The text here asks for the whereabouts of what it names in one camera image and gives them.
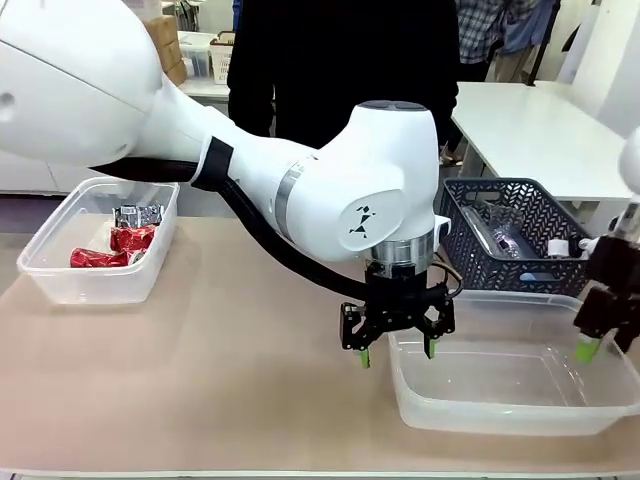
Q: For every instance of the red snack packets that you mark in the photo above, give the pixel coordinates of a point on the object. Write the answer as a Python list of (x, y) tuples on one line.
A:
[(97, 259)]

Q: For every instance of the crushed clear plastic bottle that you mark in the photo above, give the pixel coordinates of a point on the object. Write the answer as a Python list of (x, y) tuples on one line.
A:
[(500, 232)]

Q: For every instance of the clear bottle with white cap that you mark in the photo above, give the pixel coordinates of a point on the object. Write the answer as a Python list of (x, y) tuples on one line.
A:
[(559, 248)]

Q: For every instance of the silver foil packet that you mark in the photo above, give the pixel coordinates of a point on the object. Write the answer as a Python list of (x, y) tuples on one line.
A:
[(137, 215)]

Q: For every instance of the person in khaki trousers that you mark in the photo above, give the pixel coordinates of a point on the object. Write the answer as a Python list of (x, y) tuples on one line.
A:
[(522, 35)]

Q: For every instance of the white perforated basket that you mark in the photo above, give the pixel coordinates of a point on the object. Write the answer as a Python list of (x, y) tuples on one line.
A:
[(221, 57)]

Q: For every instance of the flat cardboard box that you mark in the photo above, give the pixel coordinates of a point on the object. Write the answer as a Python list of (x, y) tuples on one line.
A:
[(171, 52), (176, 74)]

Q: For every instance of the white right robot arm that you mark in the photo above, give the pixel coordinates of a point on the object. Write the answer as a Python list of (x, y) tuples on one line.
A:
[(631, 160)]

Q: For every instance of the person in black top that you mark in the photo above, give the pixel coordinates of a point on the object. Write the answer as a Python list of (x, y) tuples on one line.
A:
[(345, 65)]

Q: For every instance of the clear plastic bin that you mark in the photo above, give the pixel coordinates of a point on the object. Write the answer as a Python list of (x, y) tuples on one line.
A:
[(95, 285), (500, 395)]

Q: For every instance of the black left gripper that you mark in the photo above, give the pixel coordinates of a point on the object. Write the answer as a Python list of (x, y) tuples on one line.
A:
[(397, 295)]

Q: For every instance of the person in plaid shirt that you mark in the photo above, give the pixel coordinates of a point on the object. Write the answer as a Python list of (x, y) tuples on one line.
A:
[(477, 30)]

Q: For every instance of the crushed red can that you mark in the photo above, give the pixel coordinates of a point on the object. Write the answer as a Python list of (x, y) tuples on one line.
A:
[(135, 239)]

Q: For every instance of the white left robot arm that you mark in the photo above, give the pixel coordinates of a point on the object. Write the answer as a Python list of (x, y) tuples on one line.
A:
[(375, 165)]

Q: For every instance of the dark grey perforated basket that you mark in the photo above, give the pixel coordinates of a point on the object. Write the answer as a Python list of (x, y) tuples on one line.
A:
[(465, 240)]

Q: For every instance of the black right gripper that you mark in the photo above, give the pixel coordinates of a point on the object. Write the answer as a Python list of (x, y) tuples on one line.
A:
[(617, 267)]

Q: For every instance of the large white table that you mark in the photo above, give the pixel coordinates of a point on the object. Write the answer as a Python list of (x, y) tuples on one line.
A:
[(530, 130)]

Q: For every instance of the clear storage box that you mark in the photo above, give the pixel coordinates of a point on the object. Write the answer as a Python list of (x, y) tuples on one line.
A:
[(196, 55)]

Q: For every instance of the white table with legs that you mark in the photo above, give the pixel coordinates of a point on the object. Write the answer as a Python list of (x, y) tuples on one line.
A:
[(205, 87)]

